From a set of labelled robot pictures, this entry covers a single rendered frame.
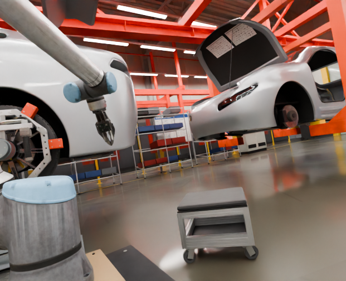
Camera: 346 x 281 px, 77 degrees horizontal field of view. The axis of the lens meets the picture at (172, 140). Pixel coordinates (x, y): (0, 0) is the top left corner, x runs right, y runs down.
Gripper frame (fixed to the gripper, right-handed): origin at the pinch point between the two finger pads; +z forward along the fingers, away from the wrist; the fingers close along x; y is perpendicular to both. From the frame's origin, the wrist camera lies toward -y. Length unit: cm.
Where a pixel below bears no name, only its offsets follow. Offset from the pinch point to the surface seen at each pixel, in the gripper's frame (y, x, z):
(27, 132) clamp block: -22, -48, -14
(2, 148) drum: -22, -65, -9
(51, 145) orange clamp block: -42, -46, 1
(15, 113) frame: -45, -61, -26
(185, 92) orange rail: -841, 257, 96
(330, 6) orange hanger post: -145, 291, -57
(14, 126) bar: -25, -55, -19
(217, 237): 29, 42, 60
